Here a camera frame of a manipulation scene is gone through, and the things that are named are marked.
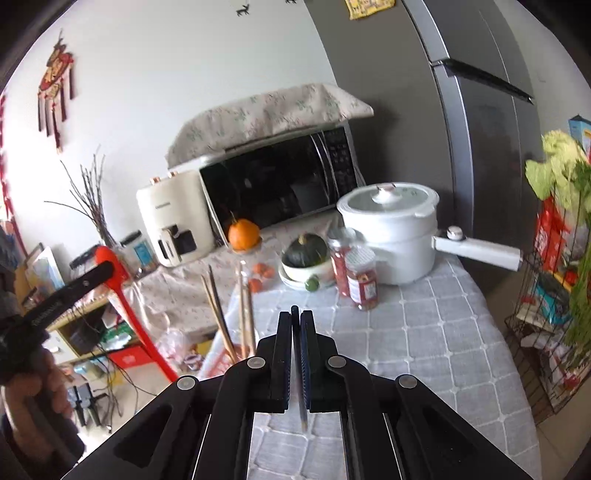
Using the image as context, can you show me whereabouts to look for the brown wooden chopstick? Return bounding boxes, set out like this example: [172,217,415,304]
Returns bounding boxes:
[201,265,238,364]
[236,260,249,359]
[207,265,238,364]
[245,280,256,356]

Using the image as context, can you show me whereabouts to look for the red plastic spoon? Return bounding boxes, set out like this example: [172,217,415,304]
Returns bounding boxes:
[95,246,178,382]

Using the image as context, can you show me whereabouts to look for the black chopstick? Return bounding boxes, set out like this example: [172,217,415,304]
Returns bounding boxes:
[290,305,308,433]

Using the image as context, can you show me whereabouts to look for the pink perforated utensil basket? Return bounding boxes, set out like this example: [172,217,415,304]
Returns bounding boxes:
[200,349,233,380]

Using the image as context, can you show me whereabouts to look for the person's left hand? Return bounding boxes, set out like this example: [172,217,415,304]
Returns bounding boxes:
[0,347,75,462]

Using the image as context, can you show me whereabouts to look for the red box on floor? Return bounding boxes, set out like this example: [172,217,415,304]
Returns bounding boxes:
[107,344,154,369]

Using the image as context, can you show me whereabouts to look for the grey quilted tablecloth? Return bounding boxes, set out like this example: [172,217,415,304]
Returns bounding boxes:
[205,252,542,479]

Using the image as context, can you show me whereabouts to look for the floral beige cloth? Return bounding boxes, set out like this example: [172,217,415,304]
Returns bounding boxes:
[123,210,339,340]

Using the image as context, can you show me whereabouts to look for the jar of dried fruit slices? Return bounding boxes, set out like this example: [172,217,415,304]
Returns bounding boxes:
[345,246,378,311]

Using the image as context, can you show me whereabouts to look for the small orange tangerine lower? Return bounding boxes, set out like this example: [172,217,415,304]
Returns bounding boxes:
[249,278,263,293]

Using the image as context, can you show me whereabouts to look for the small orange tangerine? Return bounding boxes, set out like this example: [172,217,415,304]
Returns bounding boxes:
[252,263,276,279]
[249,278,263,293]

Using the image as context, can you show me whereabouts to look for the green lime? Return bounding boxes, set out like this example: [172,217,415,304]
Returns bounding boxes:
[304,275,321,292]

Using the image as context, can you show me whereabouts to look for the small orange tangerine upper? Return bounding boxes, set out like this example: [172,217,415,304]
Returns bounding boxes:
[252,263,276,279]

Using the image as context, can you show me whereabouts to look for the dried branches in vase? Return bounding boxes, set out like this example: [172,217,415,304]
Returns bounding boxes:
[44,147,116,248]

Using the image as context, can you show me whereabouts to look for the white ceramic bowl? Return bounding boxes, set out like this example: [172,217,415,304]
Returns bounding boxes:
[277,259,335,291]

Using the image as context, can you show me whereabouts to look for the jar of red goji berries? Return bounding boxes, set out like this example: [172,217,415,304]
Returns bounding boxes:
[327,227,365,297]

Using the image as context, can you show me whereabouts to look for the orange pumpkin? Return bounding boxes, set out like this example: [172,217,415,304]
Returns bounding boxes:
[228,217,260,251]

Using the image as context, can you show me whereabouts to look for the dark green squash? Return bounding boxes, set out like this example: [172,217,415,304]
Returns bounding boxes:
[281,233,329,268]

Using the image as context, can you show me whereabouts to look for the white electric cooking pot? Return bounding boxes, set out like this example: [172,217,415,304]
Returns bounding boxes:
[337,183,523,285]

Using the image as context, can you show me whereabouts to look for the cream air fryer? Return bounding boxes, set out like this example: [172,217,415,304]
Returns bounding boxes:
[136,171,215,268]

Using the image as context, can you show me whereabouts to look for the black microwave oven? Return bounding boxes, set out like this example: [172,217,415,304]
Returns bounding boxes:
[200,125,363,242]

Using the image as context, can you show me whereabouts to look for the grey refrigerator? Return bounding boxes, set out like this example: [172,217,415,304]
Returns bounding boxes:
[303,0,544,296]

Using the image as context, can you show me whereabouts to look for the floral microwave cover cloth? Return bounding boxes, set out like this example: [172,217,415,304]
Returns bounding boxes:
[165,83,374,168]

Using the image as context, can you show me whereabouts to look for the black wire storage rack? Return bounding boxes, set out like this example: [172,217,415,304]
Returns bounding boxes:
[505,198,590,424]

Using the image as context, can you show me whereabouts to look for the red chinese wall ornament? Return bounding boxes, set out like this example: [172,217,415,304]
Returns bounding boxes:
[37,32,75,153]

